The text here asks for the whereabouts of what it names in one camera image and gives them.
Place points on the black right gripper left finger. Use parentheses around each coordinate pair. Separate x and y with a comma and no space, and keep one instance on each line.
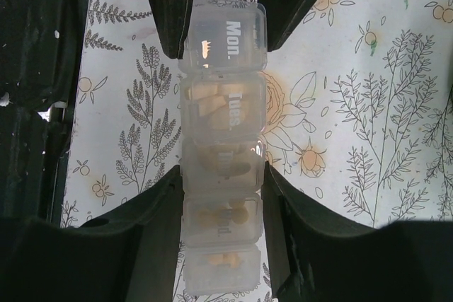
(127,254)

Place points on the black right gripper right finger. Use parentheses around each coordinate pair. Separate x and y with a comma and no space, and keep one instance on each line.
(315,254)

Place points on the clear weekly pill organizer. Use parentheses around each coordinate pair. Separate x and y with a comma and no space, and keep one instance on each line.
(223,115)

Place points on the floral patterned table mat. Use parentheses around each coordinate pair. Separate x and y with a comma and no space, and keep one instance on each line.
(359,110)

